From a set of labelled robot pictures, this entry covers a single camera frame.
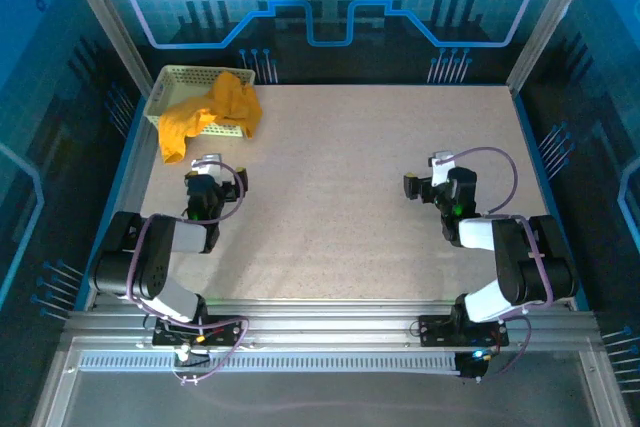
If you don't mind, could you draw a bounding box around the orange t-shirt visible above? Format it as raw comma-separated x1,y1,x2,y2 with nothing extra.
157,70,264,165

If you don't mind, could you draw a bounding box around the pale green plastic basket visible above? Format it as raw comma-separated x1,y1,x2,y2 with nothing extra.
143,64,257,140

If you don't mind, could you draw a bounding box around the black controller box with LED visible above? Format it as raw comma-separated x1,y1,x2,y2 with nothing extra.
455,348,490,381

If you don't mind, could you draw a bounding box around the grey metal tray panel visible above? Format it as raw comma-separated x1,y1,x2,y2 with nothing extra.
29,341,634,427

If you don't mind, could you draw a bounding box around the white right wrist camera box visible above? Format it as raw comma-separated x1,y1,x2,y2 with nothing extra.
427,150,457,188

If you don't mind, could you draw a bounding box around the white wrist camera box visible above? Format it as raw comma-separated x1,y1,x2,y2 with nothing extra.
191,155,225,181
427,150,457,188

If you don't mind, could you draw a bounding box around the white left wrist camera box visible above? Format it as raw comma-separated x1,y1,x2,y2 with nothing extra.
191,155,225,181

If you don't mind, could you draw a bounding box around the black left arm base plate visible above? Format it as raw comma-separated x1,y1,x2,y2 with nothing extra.
151,315,242,348

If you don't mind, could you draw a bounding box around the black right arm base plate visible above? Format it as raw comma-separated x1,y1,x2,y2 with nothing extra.
418,314,510,348

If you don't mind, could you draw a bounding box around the aluminium mounting rail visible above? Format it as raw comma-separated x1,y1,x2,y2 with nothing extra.
62,296,601,348

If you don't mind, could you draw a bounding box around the grey slotted cable duct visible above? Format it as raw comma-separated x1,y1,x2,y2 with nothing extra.
78,350,461,374

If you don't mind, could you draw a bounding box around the aluminium frame post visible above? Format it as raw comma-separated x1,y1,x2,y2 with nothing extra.
53,0,154,93
504,0,602,94

